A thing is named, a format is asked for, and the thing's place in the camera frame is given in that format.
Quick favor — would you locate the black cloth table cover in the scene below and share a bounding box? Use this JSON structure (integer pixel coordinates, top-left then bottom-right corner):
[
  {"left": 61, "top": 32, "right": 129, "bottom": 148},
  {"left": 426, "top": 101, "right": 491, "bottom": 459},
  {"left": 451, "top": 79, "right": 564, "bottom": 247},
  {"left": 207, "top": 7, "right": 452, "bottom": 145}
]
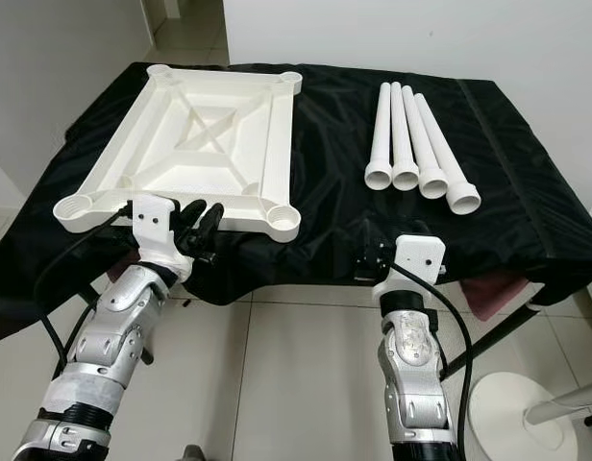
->
[{"left": 0, "top": 62, "right": 592, "bottom": 347}]

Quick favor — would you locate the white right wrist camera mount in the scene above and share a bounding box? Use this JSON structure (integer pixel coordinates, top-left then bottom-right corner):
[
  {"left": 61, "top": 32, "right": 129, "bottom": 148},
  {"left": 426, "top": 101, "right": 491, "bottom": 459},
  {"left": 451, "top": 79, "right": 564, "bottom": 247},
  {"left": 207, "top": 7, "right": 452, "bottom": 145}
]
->
[{"left": 373, "top": 233, "right": 446, "bottom": 306}]

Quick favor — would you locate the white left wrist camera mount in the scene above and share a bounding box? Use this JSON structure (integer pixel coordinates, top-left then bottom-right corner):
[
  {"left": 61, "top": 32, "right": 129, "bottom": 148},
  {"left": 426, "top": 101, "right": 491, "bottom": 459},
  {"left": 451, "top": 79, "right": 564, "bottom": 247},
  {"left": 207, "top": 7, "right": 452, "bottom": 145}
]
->
[{"left": 131, "top": 195, "right": 191, "bottom": 281}]

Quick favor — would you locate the pink fabric under cloth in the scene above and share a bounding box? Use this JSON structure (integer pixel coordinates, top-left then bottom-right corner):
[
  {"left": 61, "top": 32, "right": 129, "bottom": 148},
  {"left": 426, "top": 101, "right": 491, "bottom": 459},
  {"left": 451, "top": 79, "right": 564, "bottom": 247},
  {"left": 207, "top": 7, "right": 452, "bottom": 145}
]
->
[{"left": 469, "top": 269, "right": 545, "bottom": 324}]

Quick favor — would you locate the white round stand base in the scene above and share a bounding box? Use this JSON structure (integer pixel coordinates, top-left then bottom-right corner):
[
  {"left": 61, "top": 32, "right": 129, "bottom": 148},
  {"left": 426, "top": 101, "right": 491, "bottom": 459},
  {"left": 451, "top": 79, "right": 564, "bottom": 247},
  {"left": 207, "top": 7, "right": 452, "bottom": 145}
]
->
[{"left": 469, "top": 370, "right": 576, "bottom": 461}]

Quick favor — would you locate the black metal table brace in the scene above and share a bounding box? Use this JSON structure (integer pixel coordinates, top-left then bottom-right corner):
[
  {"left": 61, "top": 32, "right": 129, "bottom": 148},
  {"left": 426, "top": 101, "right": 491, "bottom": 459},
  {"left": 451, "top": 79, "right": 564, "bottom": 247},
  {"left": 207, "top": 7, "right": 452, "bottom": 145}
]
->
[{"left": 440, "top": 303, "right": 542, "bottom": 380}]

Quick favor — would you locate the white plastic children table top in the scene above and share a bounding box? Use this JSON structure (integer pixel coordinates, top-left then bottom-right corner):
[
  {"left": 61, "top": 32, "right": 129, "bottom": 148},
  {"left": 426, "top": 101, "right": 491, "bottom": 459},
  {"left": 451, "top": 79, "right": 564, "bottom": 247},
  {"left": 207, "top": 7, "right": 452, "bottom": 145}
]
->
[{"left": 53, "top": 64, "right": 303, "bottom": 243}]

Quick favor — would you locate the white plastic table leg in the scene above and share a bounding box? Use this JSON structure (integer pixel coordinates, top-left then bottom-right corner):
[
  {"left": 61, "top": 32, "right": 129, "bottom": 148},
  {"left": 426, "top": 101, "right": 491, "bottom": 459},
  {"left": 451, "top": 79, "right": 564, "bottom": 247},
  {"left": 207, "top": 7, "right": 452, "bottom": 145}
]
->
[
  {"left": 364, "top": 82, "right": 395, "bottom": 189},
  {"left": 414, "top": 92, "right": 482, "bottom": 215},
  {"left": 401, "top": 85, "right": 450, "bottom": 201},
  {"left": 390, "top": 83, "right": 421, "bottom": 192}
]

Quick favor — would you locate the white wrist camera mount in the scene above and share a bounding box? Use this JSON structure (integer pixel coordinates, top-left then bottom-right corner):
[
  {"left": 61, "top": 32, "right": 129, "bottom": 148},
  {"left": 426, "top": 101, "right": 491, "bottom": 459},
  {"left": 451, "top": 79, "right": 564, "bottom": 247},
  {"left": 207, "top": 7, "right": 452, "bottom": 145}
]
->
[
  {"left": 373, "top": 233, "right": 446, "bottom": 306},
  {"left": 131, "top": 195, "right": 191, "bottom": 281}
]

